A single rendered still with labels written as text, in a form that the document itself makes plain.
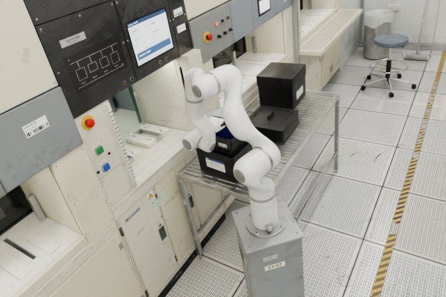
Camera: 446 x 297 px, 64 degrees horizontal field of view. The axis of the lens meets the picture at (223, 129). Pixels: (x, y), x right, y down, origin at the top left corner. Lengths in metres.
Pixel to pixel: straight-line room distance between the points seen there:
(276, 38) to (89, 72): 2.13
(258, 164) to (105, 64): 0.82
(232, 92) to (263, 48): 2.07
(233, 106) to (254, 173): 0.29
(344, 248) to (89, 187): 1.74
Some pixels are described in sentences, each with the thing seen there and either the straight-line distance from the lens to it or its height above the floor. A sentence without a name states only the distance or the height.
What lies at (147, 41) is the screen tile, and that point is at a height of 1.56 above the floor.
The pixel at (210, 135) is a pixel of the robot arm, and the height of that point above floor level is 1.15.
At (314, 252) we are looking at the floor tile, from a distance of 2.67.
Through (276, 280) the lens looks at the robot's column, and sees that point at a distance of 1.91.
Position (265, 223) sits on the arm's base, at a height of 0.82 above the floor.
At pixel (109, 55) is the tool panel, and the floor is 1.58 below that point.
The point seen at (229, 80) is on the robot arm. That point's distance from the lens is 1.49.
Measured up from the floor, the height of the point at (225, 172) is 0.82.
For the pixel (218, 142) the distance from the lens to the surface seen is 1.99.
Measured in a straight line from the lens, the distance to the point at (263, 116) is 2.43.
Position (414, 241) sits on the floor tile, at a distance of 2.83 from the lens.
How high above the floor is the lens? 2.05
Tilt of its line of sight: 31 degrees down
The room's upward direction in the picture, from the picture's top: 10 degrees counter-clockwise
